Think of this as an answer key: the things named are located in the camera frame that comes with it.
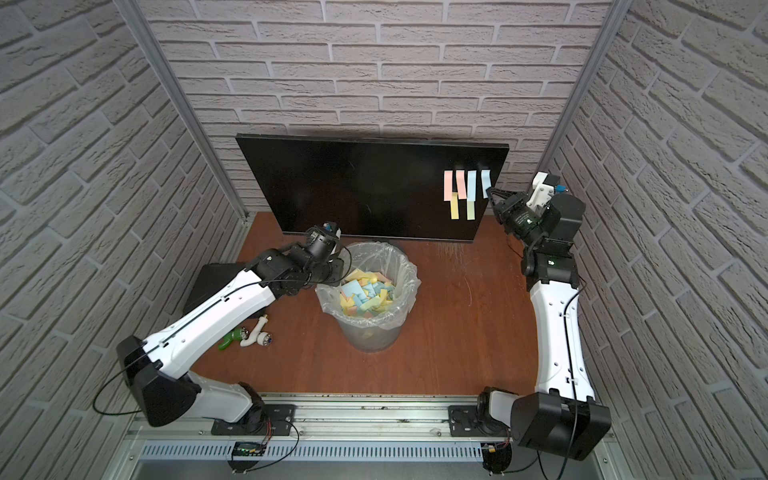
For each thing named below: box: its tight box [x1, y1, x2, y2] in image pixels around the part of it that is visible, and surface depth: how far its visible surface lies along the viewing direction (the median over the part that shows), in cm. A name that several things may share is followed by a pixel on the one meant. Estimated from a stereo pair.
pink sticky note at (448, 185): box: [443, 170, 453, 201], surface depth 70 cm
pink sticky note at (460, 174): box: [455, 170, 467, 200], surface depth 70 cm
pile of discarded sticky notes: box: [339, 270, 395, 317], surface depth 83 cm
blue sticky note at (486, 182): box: [481, 169, 492, 199], surface depth 69 cm
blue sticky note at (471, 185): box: [467, 170, 477, 202], surface depth 70 cm
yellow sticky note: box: [450, 191, 459, 220], surface depth 76 cm
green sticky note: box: [466, 200, 475, 221], surface depth 77 cm
